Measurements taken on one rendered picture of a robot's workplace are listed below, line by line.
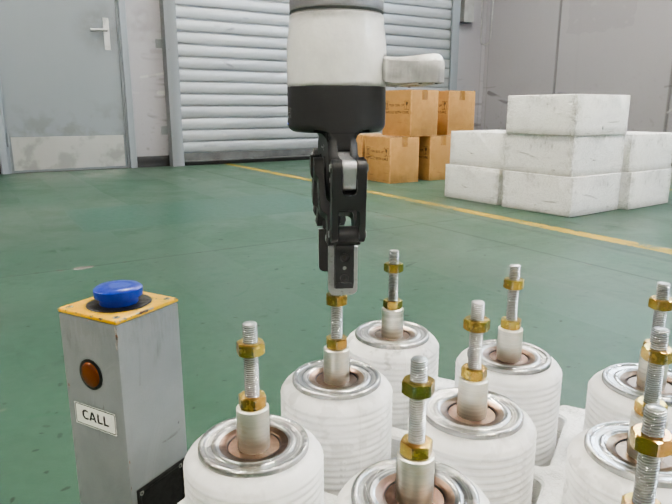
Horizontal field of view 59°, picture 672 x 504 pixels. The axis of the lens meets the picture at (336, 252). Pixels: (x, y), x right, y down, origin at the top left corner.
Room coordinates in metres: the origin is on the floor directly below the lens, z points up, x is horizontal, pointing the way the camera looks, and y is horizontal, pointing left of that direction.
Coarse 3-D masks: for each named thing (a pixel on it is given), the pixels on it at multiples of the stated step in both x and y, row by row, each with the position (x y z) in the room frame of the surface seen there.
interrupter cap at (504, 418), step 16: (432, 400) 0.43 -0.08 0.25; (448, 400) 0.43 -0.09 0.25; (496, 400) 0.43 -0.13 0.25; (432, 416) 0.41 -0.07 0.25; (448, 416) 0.41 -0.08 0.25; (496, 416) 0.41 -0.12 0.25; (512, 416) 0.41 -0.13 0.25; (448, 432) 0.39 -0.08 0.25; (464, 432) 0.38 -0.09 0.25; (480, 432) 0.38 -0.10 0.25; (496, 432) 0.38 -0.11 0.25; (512, 432) 0.38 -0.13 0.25
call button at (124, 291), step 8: (120, 280) 0.51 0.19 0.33; (128, 280) 0.51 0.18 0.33; (96, 288) 0.48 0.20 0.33; (104, 288) 0.48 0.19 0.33; (112, 288) 0.48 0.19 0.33; (120, 288) 0.48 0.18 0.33; (128, 288) 0.48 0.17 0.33; (136, 288) 0.49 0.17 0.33; (96, 296) 0.48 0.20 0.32; (104, 296) 0.47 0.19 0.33; (112, 296) 0.47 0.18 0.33; (120, 296) 0.47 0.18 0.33; (128, 296) 0.48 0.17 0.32; (136, 296) 0.48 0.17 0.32; (104, 304) 0.48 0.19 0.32; (112, 304) 0.48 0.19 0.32; (120, 304) 0.48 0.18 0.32; (128, 304) 0.48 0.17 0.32
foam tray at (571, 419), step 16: (448, 384) 0.61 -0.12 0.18; (560, 416) 0.54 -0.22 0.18; (576, 416) 0.54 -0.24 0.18; (400, 432) 0.51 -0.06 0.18; (560, 432) 0.54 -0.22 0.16; (576, 432) 0.51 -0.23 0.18; (560, 448) 0.48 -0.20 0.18; (560, 464) 0.46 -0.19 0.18; (544, 480) 0.43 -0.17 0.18; (560, 480) 0.43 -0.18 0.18; (336, 496) 0.41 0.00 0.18; (544, 496) 0.41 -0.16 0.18; (560, 496) 0.41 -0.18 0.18
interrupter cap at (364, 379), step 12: (300, 372) 0.48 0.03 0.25; (312, 372) 0.48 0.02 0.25; (360, 372) 0.48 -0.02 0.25; (372, 372) 0.48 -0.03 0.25; (300, 384) 0.46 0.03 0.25; (312, 384) 0.46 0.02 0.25; (324, 384) 0.46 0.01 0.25; (348, 384) 0.46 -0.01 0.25; (360, 384) 0.46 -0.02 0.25; (372, 384) 0.46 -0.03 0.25; (312, 396) 0.44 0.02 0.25; (324, 396) 0.44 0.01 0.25; (336, 396) 0.44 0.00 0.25; (348, 396) 0.44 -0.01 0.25; (360, 396) 0.44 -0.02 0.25
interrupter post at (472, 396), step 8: (464, 384) 0.41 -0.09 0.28; (472, 384) 0.40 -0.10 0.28; (480, 384) 0.40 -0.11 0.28; (488, 384) 0.41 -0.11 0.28; (464, 392) 0.41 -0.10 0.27; (472, 392) 0.40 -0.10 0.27; (480, 392) 0.40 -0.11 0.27; (464, 400) 0.41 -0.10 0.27; (472, 400) 0.40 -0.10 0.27; (480, 400) 0.40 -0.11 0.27; (464, 408) 0.41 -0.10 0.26; (472, 408) 0.40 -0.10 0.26; (480, 408) 0.40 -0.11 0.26; (464, 416) 0.41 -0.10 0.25; (472, 416) 0.40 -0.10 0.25; (480, 416) 0.40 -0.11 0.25
